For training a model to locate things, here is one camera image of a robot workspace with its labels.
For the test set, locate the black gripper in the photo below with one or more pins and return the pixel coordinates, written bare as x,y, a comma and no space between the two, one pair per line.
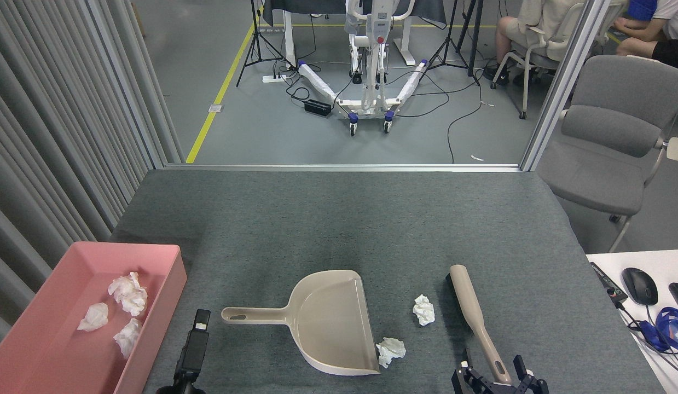
188,387
503,390

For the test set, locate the beige brush with black bristles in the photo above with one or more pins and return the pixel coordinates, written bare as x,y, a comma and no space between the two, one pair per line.
467,295

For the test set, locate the white paper ball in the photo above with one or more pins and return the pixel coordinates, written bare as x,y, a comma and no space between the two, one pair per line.
128,336
390,351
129,290
94,317
424,310

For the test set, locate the beige plastic dustpan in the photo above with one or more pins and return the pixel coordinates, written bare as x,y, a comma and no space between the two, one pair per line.
328,323

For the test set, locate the pink plastic bin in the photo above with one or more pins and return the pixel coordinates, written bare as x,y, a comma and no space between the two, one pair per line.
54,284

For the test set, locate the black computer mouse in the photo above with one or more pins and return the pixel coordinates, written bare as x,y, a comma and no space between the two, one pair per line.
639,285

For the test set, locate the grey office chair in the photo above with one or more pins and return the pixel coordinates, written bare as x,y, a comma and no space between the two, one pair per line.
607,175

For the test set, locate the black power adapter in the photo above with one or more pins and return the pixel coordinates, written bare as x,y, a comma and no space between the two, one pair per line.
318,107

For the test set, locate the grey curtain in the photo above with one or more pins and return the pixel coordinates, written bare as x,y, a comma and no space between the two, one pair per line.
54,109

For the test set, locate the white power strip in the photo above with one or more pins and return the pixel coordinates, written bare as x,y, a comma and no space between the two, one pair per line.
274,78

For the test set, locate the black tripod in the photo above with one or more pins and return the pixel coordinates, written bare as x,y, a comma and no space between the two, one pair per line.
451,38
256,38

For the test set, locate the white stand on wheels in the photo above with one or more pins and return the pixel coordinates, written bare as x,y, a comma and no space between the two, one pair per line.
366,82

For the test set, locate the white office chair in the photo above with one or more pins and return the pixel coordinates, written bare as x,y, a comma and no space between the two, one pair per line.
535,52

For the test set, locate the seated person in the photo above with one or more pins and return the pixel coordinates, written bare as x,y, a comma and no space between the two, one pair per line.
514,30

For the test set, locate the blue plastic crate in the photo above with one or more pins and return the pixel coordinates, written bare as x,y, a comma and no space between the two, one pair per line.
642,8

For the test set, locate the person at desk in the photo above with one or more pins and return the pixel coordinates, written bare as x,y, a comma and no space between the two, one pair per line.
672,16

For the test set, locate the silver aluminium rail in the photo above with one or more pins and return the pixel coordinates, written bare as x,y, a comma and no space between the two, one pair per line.
344,167

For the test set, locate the silver aluminium post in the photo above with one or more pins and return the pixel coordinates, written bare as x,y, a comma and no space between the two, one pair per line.
563,82

